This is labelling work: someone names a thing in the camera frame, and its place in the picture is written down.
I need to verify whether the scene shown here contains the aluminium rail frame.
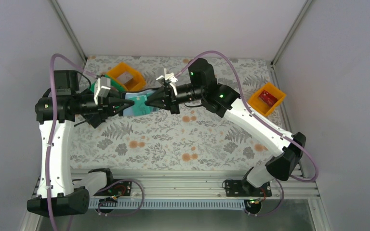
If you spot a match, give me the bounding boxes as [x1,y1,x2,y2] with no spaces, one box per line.
[19,168,332,231]

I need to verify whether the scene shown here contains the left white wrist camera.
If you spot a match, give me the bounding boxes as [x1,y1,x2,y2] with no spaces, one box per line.
[93,77,111,105]

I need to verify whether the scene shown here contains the green bin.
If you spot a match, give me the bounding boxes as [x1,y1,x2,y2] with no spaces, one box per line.
[89,76,126,93]

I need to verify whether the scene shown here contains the black bin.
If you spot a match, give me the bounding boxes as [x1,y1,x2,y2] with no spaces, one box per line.
[83,114,105,128]

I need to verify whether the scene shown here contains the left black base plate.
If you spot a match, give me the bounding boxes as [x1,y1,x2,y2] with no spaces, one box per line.
[94,180,132,196]

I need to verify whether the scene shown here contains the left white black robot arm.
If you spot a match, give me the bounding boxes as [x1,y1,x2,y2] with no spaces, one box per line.
[26,70,134,217]

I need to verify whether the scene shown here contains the black card holder wallet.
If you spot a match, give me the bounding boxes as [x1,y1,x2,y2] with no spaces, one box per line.
[120,88,158,116]

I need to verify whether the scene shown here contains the orange bin back left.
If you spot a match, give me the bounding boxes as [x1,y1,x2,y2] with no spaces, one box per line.
[106,62,146,92]

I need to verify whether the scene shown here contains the grey slotted cable duct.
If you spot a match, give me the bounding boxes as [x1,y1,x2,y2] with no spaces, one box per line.
[89,198,245,210]

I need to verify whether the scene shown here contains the floral patterned table mat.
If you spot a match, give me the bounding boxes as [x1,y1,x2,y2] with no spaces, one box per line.
[68,55,271,171]

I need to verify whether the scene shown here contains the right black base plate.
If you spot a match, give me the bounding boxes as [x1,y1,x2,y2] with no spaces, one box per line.
[222,179,272,197]

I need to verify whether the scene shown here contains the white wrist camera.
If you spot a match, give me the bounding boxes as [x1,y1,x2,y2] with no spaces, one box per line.
[156,68,178,96]
[93,77,111,105]

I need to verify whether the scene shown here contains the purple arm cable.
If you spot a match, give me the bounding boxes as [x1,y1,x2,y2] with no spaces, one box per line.
[172,50,320,218]
[44,53,145,231]

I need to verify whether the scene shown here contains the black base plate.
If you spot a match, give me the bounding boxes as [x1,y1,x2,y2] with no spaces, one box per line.
[94,180,132,196]
[222,179,272,197]

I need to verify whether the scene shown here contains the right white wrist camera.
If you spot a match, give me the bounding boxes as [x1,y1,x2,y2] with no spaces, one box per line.
[156,68,178,96]

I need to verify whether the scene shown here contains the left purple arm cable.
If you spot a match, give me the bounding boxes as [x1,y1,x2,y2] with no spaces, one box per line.
[44,53,145,231]

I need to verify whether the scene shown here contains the red card in bin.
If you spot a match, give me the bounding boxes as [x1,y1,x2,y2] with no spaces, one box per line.
[259,90,278,107]

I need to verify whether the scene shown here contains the orange bin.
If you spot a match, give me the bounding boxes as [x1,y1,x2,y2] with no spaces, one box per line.
[106,62,146,92]
[248,82,287,116]

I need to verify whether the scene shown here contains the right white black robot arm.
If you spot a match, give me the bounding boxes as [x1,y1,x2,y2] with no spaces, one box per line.
[145,58,305,188]

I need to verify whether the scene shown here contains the orange bin right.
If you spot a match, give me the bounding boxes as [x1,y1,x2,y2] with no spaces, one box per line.
[248,82,287,116]

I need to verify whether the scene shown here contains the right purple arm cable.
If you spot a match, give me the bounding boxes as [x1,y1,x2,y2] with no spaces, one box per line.
[172,50,320,218]

